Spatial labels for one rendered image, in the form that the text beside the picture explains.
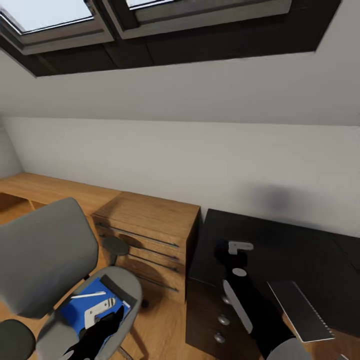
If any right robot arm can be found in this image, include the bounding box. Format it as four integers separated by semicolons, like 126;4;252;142
214;241;314;360

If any notebook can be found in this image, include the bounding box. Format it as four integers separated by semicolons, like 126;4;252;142
268;279;335;343

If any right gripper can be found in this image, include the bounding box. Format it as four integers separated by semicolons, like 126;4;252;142
214;246;247;267

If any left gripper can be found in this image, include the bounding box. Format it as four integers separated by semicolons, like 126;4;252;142
78;305;124;353

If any swivel chair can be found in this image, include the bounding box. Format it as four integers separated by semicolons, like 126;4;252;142
0;196;149;360

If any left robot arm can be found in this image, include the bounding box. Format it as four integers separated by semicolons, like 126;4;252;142
59;297;124;360

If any mouse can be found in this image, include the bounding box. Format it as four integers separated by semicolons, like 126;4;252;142
216;238;230;251

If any folder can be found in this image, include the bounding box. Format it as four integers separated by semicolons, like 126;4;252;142
60;277;131;334

